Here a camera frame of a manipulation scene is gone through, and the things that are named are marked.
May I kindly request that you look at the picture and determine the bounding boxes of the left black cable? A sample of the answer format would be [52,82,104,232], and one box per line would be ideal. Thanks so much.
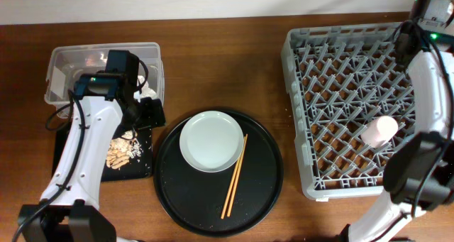
[12,59,150,242]

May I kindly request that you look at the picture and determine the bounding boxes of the large white tissue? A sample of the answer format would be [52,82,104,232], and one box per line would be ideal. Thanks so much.
[134,75,157,101]

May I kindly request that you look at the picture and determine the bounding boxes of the round black tray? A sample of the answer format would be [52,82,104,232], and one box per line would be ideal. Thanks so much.
[154,109,284,237]

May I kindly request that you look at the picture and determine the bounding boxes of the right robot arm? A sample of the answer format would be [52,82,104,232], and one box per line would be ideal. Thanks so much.
[336,0,453,242]

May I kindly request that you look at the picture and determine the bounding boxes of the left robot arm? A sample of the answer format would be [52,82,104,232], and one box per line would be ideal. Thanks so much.
[12,50,166,241]

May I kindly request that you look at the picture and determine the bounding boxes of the clear plastic bin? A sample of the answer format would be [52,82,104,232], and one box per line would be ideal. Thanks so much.
[44,42,165,109]

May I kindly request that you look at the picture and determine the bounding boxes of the food scraps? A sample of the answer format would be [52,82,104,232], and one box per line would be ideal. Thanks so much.
[106,131,143,170]

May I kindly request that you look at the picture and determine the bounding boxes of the black rectangular tray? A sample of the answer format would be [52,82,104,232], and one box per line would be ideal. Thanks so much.
[51,127,153,182]

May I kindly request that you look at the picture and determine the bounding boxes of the pink cup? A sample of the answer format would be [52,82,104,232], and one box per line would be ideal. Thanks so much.
[360,116,398,148]

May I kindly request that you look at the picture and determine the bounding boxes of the grey dishwasher rack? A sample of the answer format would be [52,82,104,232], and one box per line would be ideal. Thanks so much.
[281,23,416,201]

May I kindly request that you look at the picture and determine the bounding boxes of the grey plate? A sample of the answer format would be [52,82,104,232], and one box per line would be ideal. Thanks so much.
[179,111,244,173]

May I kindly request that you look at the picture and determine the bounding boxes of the wooden chopstick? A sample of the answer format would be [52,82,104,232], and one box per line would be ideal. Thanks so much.
[226,135,248,217]
[221,150,243,219]

